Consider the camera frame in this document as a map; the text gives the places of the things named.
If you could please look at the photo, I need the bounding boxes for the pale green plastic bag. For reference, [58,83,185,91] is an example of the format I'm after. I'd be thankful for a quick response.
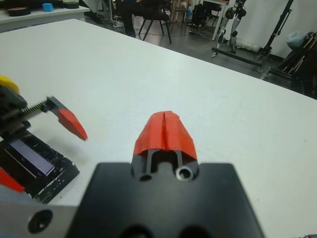
[286,30,309,52]

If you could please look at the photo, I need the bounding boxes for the stack of folded chairs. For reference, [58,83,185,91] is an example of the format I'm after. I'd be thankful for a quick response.
[268,32,317,82]

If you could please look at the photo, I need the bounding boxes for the black office chair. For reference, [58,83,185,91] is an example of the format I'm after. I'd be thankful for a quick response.
[138,3,173,46]

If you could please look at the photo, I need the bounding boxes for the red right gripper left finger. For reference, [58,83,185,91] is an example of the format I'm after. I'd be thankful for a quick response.
[131,111,166,181]

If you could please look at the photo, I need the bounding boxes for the black and yellow left gripper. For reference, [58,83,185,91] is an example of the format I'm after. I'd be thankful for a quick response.
[0,75,89,194]

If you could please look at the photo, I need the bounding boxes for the white floor cushion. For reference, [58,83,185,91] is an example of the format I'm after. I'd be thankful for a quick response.
[234,41,261,53]

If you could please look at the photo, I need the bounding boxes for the black tape roll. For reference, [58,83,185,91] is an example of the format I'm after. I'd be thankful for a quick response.
[7,6,32,17]

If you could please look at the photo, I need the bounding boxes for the black box lid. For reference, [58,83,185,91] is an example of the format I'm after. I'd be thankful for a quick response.
[0,130,81,205]

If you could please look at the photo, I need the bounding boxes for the white side table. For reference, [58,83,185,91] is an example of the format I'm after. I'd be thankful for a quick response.
[0,4,91,34]

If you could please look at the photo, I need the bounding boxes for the person in black clothes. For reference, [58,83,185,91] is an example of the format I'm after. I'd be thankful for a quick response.
[120,0,169,37]

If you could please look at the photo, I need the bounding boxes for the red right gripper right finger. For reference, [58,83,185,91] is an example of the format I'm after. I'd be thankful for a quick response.
[163,110,199,181]

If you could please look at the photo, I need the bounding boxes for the black gantry crane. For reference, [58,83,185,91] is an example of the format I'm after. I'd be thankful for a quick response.
[211,0,317,73]

